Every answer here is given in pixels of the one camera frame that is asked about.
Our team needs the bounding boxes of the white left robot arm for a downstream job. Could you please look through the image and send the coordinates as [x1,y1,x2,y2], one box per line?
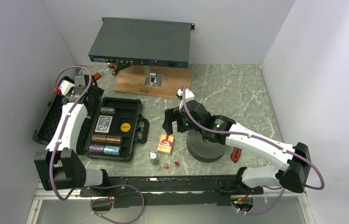
[34,75,111,196]

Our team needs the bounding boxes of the wooden board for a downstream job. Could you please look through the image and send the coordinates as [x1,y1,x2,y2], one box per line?
[113,65,193,99]

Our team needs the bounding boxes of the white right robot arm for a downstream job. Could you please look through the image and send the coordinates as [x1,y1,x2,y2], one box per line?
[162,100,311,194]

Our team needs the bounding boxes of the light blue chip stack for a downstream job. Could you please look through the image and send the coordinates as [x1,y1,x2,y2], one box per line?
[104,146,121,155]

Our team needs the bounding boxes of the purple chip stack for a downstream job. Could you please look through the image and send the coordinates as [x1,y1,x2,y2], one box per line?
[88,145,105,154]

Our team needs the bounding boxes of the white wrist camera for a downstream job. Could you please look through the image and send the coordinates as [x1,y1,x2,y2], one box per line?
[176,88,195,102]
[54,80,75,96]

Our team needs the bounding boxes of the blue playing card deck box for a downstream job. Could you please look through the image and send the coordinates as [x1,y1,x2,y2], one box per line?
[95,115,112,133]

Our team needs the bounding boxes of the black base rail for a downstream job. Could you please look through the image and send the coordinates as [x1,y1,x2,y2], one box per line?
[80,175,264,208]

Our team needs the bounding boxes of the metal stand bracket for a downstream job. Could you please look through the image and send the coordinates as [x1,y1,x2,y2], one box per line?
[143,65,164,88]

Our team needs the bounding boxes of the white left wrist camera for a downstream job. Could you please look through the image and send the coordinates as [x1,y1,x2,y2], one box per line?
[54,80,75,96]

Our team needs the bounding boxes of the red handled tool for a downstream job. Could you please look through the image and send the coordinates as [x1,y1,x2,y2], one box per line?
[93,70,104,81]

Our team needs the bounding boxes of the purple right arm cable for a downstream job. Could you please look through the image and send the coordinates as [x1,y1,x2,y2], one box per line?
[181,86,325,190]

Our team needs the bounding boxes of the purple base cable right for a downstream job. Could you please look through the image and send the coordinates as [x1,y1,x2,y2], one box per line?
[233,187,286,216]

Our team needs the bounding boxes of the red Texas Holdem card box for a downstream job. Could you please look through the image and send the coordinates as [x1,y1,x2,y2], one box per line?
[157,134,175,154]

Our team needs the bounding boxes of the dark rack mount device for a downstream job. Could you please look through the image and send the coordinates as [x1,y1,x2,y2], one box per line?
[88,17,195,69]

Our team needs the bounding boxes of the black poker set case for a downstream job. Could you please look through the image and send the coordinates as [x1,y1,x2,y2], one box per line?
[33,93,149,162]

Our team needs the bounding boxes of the brown orange chip stack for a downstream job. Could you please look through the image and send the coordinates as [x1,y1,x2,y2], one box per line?
[91,134,122,145]

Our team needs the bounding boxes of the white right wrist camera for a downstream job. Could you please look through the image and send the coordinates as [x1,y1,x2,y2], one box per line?
[176,88,195,102]

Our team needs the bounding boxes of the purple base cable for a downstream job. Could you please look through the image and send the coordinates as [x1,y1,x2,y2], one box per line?
[90,197,115,222]
[233,187,286,216]

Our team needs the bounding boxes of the red black utility knife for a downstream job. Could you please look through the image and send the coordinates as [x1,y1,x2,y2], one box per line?
[231,147,242,163]

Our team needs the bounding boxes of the copper green connectors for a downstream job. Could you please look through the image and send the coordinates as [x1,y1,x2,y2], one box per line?
[107,63,130,76]

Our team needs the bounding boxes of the yellow big blind button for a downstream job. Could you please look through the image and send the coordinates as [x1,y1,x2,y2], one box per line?
[120,122,131,133]

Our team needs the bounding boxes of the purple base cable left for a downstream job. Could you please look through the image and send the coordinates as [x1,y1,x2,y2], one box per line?
[90,197,115,222]

